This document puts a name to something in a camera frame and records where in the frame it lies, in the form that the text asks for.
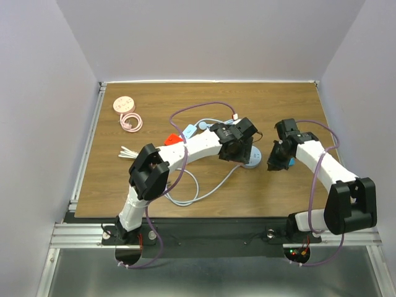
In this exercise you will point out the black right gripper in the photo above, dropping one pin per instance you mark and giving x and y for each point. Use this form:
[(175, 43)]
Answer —
[(274, 164)]

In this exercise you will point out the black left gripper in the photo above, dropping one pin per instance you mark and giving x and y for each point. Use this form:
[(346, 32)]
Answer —
[(242, 156)]

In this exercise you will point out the light blue adapter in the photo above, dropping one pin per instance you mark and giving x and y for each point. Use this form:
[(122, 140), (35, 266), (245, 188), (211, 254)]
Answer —
[(189, 131)]

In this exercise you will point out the red cube adapter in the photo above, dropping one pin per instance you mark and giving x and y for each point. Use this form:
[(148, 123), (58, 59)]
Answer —
[(172, 139)]

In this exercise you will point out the pink round power strip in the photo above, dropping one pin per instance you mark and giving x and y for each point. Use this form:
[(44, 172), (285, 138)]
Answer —
[(125, 107)]

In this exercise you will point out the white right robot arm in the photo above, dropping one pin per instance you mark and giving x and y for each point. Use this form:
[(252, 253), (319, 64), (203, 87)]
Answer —
[(351, 201)]

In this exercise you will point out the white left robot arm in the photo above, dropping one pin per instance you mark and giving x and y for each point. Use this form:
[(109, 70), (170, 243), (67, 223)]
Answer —
[(150, 171)]

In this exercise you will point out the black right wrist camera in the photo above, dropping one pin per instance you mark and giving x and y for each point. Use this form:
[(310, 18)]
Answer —
[(286, 127)]

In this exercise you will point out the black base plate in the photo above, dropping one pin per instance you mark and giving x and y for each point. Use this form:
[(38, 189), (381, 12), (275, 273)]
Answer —
[(209, 237)]

